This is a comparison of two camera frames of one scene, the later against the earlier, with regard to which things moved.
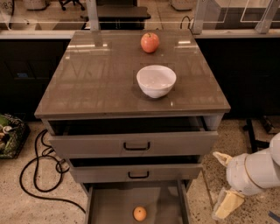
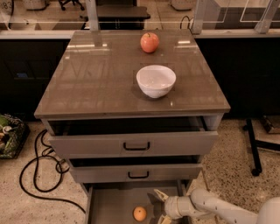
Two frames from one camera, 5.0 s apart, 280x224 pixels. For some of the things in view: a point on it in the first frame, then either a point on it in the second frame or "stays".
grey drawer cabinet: x=134 y=155 stays
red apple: x=150 y=42 stays
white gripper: x=236 y=172 → x=171 y=207
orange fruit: x=139 y=213 stays
